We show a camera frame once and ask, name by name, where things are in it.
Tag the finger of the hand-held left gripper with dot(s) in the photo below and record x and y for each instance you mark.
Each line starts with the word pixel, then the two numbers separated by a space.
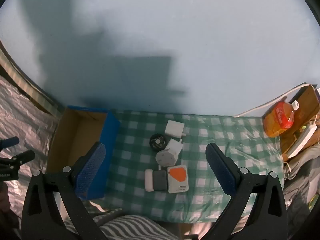
pixel 23 157
pixel 11 141

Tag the grey crumpled cloth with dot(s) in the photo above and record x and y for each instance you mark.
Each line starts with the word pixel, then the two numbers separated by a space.
pixel 302 180

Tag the orange drink bottle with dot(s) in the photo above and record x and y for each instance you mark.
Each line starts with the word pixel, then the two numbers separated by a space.
pixel 279 118

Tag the grey striped cloth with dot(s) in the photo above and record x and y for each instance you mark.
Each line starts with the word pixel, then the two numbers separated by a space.
pixel 130 226

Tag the dark grey power bank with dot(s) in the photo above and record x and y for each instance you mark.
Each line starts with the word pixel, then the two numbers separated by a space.
pixel 160 180

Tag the white power strip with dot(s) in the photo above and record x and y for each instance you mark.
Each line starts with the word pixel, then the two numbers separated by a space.
pixel 303 140

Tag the silver foil blanket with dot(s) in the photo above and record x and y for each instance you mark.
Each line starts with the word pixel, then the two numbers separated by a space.
pixel 22 110

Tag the blue cardboard box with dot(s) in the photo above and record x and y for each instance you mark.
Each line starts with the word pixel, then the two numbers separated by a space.
pixel 75 140

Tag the white octagonal travel adapter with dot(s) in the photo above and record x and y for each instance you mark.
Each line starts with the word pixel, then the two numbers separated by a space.
pixel 164 158

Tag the white charger with orange face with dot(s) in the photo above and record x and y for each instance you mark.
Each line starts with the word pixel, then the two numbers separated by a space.
pixel 178 178

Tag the black round disc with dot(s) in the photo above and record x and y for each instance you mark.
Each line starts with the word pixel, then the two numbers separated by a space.
pixel 157 142

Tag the wooden board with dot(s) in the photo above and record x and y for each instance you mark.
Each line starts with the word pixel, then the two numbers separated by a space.
pixel 303 105

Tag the white square charger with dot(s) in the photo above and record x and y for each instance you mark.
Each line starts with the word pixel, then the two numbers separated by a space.
pixel 175 147
pixel 175 128

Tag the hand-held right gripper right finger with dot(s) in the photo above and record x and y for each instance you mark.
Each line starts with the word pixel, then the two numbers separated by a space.
pixel 222 172

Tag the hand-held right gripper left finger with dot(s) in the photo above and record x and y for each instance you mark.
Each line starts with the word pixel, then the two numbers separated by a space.
pixel 91 170

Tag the green checked cloth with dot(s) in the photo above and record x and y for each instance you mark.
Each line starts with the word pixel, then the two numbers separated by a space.
pixel 205 135

